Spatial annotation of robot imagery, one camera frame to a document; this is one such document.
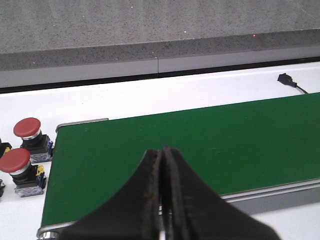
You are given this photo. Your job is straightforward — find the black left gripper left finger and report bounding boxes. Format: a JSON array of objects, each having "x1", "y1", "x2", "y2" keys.
[{"x1": 58, "y1": 149, "x2": 162, "y2": 240}]

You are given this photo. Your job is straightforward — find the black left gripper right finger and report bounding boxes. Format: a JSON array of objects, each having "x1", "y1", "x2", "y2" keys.
[{"x1": 161, "y1": 145, "x2": 280, "y2": 240}]

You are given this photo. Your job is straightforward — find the red mushroom push button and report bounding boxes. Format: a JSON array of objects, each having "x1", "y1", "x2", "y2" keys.
[
  {"x1": 13, "y1": 117, "x2": 53, "y2": 163},
  {"x1": 0, "y1": 148, "x2": 47, "y2": 198}
]

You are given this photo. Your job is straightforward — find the green conveyor belt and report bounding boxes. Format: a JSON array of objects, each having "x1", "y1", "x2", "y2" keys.
[{"x1": 41, "y1": 93, "x2": 320, "y2": 226}]

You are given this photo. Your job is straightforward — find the dark push button base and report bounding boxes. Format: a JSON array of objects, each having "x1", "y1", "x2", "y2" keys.
[{"x1": 0, "y1": 139, "x2": 12, "y2": 158}]

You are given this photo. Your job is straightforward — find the grey speckled stone shelf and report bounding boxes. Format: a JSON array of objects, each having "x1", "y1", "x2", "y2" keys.
[{"x1": 0, "y1": 0, "x2": 320, "y2": 93}]

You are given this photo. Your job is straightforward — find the aluminium conveyor front rail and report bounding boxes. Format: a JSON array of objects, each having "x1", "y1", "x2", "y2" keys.
[{"x1": 36, "y1": 175, "x2": 320, "y2": 239}]

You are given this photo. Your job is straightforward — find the aluminium conveyor rail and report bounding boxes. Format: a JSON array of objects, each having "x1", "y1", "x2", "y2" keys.
[
  {"x1": 36, "y1": 175, "x2": 320, "y2": 239},
  {"x1": 55, "y1": 118, "x2": 109, "y2": 133}
]

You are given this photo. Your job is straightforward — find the aluminium conveyor rear rail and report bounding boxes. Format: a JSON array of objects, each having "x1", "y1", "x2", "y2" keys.
[{"x1": 55, "y1": 118, "x2": 109, "y2": 133}]

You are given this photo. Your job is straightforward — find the black cable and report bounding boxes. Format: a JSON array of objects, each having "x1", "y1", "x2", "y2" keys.
[{"x1": 277, "y1": 72, "x2": 309, "y2": 95}]

